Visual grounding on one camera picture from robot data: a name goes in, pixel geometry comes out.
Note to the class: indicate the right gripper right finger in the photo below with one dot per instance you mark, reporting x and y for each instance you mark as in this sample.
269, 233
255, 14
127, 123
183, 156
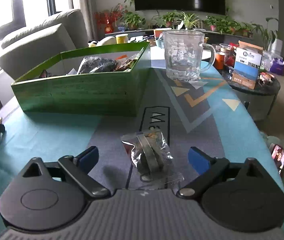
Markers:
210, 170

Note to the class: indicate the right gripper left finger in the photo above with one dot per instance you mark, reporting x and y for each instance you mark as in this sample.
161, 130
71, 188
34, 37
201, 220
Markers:
78, 168

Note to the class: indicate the clear bag dark snacks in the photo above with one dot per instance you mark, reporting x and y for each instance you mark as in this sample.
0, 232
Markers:
151, 156

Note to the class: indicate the dark black snack bag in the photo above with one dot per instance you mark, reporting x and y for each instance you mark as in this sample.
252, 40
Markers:
96, 64

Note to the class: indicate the patterned blue table mat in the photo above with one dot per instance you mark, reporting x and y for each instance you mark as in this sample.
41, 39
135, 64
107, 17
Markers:
190, 164

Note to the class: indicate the smartphone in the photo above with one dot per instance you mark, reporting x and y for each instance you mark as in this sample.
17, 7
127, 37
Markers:
277, 153

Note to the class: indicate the dark round side table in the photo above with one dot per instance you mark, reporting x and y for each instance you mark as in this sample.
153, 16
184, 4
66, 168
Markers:
258, 101

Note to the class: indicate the green cardboard box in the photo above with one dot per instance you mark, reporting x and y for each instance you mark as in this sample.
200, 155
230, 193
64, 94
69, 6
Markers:
50, 86

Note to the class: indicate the grey armchair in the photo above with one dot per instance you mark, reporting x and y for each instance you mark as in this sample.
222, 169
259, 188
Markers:
28, 47

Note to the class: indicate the orange cup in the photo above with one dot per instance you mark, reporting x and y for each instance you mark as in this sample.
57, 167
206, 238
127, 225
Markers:
219, 61

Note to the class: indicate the clear glass mug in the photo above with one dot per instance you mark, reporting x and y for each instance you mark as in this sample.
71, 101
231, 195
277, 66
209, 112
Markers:
186, 54

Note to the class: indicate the blue white carton box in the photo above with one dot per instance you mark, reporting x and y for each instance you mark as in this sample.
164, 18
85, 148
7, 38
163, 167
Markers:
246, 67

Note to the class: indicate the purple bag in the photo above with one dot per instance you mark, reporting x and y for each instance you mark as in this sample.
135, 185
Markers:
277, 67

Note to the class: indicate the yellow canister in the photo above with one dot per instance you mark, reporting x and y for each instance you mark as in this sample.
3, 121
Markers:
121, 38

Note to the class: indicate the spider plant in vase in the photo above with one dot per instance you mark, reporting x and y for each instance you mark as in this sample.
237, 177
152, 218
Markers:
190, 21

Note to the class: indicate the red flower decoration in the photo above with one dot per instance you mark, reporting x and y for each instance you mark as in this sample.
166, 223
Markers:
109, 18

